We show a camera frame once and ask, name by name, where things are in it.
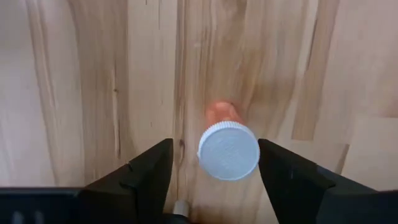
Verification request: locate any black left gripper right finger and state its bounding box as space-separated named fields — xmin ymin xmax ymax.
xmin=257 ymin=138 xmax=336 ymax=224

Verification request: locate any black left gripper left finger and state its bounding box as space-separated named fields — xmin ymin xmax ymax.
xmin=80 ymin=138 xmax=174 ymax=224

